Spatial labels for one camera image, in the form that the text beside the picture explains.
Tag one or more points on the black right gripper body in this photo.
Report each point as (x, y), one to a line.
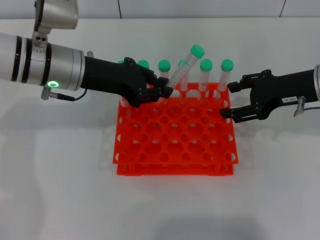
(270, 92)

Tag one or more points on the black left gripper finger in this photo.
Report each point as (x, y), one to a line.
(165, 92)
(162, 82)

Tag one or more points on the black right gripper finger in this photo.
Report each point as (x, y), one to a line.
(235, 87)
(227, 113)

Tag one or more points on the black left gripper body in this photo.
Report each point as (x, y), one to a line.
(112, 77)

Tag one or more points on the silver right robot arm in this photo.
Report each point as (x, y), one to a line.
(318, 82)

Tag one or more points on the orange plastic test tube rack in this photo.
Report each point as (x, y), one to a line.
(175, 135)

